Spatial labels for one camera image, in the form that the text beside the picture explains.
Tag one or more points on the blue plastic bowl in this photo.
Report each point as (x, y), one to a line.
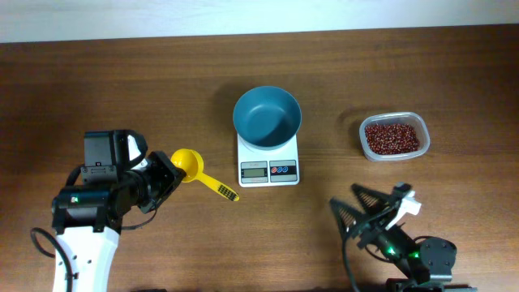
(267, 117)

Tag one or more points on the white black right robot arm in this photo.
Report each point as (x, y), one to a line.
(426, 261)

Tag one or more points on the red adzuki beans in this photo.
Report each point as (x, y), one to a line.
(391, 139)

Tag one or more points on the yellow plastic measuring scoop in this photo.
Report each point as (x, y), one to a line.
(192, 164)

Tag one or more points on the clear plastic food container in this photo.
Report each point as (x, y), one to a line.
(410, 118)

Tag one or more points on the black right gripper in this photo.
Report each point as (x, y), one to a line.
(371, 224)

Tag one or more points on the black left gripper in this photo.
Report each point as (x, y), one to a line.
(163, 178)

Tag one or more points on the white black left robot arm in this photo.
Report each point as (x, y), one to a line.
(118, 174)

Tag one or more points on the white digital kitchen scale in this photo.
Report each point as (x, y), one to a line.
(268, 167)

